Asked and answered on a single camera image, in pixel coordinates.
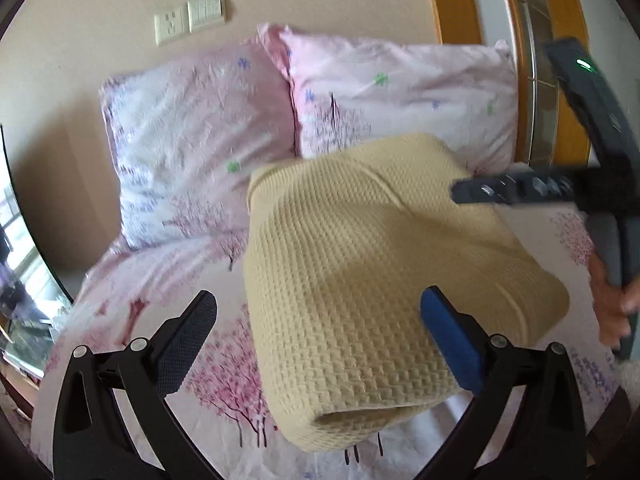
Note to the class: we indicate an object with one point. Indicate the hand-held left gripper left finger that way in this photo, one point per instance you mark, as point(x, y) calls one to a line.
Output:
point(185, 345)

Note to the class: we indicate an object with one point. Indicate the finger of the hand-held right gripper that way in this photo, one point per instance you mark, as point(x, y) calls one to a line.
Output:
point(520, 187)

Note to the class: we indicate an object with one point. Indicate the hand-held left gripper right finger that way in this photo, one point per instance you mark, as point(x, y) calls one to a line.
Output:
point(455, 345)

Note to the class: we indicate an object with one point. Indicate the yellow waffle bathrobe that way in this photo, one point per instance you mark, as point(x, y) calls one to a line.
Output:
point(375, 270)

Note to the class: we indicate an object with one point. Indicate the person's right hand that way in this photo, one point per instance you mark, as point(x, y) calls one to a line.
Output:
point(607, 310)

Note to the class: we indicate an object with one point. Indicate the pink floral bed cover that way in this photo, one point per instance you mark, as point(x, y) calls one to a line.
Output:
point(220, 360)

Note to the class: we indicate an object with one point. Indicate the frosted glass door panel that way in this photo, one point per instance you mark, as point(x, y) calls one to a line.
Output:
point(540, 110)

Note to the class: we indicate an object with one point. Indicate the pink tree print pillow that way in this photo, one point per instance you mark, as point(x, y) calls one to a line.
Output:
point(400, 95)

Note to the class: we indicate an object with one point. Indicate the window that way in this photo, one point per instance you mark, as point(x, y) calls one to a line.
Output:
point(20, 260)

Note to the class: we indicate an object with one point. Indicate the white and pink floral pillow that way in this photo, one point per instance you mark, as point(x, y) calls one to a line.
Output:
point(190, 135)

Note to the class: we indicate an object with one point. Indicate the wooden door frame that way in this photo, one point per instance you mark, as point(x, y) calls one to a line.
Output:
point(570, 60)

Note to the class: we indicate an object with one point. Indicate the white wall socket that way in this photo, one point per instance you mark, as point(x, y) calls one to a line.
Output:
point(171, 26)

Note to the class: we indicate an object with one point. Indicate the white wall switch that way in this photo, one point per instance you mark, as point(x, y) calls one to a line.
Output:
point(206, 11)

